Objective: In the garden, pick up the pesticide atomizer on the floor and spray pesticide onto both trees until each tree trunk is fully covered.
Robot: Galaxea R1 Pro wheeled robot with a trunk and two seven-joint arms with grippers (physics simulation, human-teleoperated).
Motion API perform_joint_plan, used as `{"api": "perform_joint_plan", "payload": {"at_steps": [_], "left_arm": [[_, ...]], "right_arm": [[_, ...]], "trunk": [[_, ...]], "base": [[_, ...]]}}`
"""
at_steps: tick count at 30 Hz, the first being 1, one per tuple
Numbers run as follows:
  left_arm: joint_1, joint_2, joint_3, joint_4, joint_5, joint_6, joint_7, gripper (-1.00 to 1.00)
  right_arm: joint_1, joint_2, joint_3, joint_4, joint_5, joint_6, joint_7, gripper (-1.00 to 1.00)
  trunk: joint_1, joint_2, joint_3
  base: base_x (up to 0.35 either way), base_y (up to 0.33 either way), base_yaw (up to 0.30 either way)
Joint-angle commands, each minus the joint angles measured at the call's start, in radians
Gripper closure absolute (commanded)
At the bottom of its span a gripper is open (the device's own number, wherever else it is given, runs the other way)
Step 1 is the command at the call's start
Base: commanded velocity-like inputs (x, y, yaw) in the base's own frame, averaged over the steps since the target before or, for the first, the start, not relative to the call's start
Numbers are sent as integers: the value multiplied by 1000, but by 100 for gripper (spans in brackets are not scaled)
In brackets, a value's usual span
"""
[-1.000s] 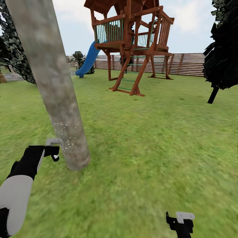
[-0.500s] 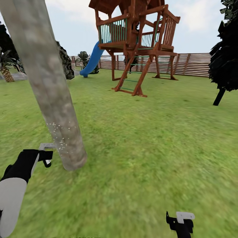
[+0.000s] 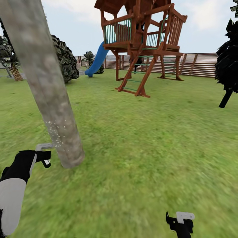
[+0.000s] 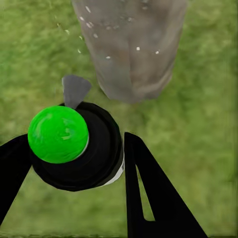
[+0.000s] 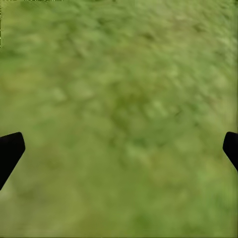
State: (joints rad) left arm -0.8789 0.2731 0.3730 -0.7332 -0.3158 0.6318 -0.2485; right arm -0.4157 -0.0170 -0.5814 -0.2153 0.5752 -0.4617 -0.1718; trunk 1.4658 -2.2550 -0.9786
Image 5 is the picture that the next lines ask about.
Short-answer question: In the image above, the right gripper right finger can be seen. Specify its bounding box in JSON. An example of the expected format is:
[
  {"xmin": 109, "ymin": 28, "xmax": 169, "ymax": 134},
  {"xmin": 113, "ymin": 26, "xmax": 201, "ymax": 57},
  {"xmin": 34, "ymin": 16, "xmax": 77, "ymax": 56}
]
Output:
[{"xmin": 223, "ymin": 131, "xmax": 238, "ymax": 171}]

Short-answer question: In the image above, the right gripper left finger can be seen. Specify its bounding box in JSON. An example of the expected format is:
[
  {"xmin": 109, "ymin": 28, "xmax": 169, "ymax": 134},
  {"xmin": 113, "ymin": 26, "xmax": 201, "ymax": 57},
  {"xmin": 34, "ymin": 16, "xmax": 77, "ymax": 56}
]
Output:
[{"xmin": 0, "ymin": 132, "xmax": 26, "ymax": 190}]

